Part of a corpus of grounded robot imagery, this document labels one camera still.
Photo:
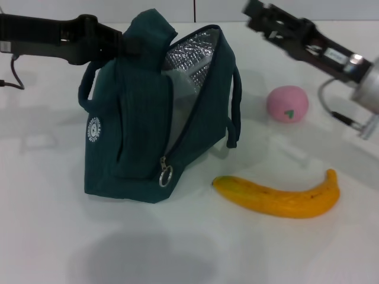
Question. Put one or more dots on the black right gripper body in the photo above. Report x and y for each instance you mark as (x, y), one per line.
(314, 38)

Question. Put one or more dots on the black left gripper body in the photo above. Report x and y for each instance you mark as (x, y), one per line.
(44, 35)

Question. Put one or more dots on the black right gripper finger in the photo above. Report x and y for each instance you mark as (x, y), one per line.
(263, 29)
(257, 9)

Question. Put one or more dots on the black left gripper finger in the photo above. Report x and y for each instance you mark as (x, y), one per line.
(115, 44)

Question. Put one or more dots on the pink toy peach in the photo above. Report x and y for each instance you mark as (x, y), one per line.
(287, 103)

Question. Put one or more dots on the dark teal insulated lunch bag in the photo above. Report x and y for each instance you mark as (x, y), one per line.
(133, 118)

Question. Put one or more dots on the yellow banana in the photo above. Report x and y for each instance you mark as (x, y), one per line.
(275, 201)

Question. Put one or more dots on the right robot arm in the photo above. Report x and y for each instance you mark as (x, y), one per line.
(367, 85)

